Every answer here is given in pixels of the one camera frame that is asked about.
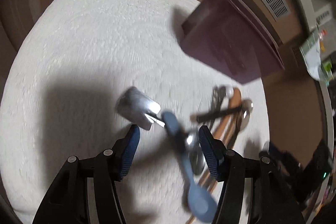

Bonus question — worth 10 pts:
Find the metal shovel-shaped spoon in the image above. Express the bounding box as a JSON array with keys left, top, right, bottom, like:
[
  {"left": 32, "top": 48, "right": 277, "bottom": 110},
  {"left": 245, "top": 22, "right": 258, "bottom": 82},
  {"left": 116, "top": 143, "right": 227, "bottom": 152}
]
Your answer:
[{"left": 116, "top": 86, "right": 165, "bottom": 131}]

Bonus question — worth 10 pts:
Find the steel spoon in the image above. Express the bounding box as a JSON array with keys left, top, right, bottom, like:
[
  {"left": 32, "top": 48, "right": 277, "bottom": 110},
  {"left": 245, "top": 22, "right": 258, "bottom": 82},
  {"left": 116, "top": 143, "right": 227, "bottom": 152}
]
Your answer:
[{"left": 185, "top": 131, "right": 206, "bottom": 176}]

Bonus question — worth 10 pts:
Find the dark wooden spoon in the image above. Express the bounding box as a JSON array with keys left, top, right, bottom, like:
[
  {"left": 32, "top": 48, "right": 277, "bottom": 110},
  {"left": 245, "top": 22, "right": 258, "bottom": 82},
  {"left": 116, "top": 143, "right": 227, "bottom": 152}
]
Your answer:
[{"left": 226, "top": 99, "right": 253, "bottom": 149}]

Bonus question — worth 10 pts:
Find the blue plastic spoon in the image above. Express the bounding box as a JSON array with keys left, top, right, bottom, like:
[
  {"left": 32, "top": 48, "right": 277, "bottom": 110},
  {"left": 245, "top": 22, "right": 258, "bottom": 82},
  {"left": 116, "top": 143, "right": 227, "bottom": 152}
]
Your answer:
[{"left": 162, "top": 111, "right": 217, "bottom": 223}]

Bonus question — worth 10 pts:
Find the white lace tablecloth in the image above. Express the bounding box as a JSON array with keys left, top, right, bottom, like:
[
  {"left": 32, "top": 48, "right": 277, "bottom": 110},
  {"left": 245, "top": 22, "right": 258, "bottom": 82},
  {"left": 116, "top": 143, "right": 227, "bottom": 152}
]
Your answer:
[{"left": 0, "top": 0, "right": 271, "bottom": 224}]

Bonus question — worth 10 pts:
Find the maroon utensil organizer box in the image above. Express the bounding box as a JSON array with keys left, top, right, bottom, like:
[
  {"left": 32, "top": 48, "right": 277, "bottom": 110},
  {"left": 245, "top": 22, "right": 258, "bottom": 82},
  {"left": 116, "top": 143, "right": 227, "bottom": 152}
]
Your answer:
[{"left": 179, "top": 0, "right": 284, "bottom": 84}]

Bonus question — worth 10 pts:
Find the green checked dish towel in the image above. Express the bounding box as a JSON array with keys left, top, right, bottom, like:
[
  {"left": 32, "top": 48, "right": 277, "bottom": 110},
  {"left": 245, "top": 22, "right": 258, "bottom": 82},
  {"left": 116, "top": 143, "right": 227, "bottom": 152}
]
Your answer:
[{"left": 299, "top": 28, "right": 328, "bottom": 83}]

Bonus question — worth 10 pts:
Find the black-handled utensil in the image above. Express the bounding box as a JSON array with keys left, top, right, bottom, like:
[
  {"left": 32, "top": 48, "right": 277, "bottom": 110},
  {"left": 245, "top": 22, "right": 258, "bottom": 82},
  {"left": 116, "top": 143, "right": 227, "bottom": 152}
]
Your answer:
[{"left": 196, "top": 104, "right": 243, "bottom": 123}]

